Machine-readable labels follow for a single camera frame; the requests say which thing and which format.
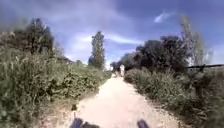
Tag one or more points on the tall slender green tree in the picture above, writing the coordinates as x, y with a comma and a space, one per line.
97, 51

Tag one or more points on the pale gravel path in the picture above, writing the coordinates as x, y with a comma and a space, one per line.
116, 103

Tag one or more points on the dark broad tree group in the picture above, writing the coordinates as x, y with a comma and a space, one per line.
160, 53

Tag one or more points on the tall green weeds strip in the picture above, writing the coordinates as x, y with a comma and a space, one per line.
173, 90

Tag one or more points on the robot's own part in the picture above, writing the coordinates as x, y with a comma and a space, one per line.
142, 124
76, 123

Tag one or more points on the dark trees on bank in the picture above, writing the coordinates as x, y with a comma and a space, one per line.
36, 36

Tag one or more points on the tall green weeds bank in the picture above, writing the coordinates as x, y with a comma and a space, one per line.
33, 83

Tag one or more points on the thin pale-leaved tree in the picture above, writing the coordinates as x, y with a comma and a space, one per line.
191, 43

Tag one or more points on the dark rail fence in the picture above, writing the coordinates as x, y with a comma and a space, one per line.
206, 66

